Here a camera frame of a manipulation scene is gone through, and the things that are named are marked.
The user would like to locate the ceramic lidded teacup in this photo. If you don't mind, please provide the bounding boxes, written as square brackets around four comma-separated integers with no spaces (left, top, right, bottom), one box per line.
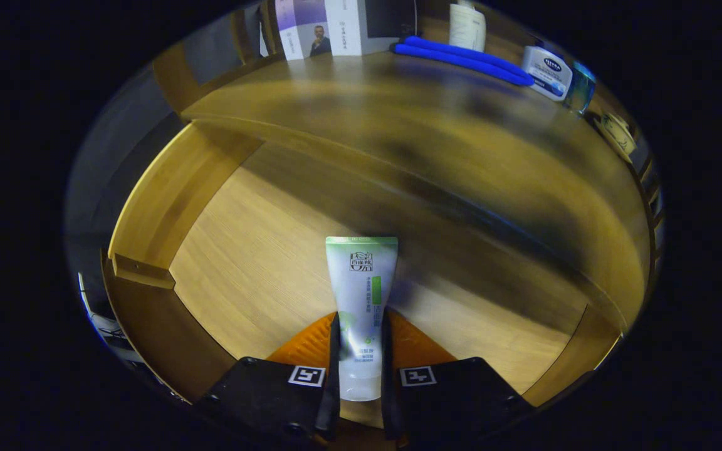
[596,111,637,163]

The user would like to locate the brown wooden cabinet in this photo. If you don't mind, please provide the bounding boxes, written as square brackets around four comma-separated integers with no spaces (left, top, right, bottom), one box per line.
[151,0,664,333]

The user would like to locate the black backdrop cloth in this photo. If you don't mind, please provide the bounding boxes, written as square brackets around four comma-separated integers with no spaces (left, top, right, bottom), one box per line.
[65,63,180,276]

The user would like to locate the white and black book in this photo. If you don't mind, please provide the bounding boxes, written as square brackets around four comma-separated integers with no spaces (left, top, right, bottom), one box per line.
[325,0,418,57]

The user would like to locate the wooden countertop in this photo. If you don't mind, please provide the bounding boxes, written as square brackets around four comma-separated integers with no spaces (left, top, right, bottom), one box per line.
[180,50,651,329]

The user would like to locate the white pump bottle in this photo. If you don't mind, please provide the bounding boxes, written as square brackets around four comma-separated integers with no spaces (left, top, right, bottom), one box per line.
[449,0,487,53]

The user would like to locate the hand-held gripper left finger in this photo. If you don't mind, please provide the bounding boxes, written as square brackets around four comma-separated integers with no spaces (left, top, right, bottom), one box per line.
[195,311,342,447]

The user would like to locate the teal bottle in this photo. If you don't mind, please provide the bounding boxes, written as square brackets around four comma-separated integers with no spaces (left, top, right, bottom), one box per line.
[563,61,597,117]

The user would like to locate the white and green tube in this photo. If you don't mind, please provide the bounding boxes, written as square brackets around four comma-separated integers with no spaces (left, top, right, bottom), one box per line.
[325,236,399,402]

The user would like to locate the purple book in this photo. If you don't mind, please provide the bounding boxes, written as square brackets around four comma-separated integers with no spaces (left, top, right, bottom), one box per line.
[275,0,332,61]

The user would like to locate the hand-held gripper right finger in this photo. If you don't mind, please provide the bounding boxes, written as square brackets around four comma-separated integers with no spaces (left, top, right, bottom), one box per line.
[381,308,534,448]

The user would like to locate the wooden drawer with black knob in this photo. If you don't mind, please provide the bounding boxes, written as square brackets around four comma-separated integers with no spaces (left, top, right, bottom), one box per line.
[103,122,625,439]

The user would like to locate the white bottle with blue cap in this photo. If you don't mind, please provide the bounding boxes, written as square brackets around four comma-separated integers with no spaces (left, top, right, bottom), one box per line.
[521,45,573,102]

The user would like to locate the blue folded cloth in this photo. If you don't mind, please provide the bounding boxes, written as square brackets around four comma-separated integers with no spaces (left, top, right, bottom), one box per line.
[391,36,535,87]

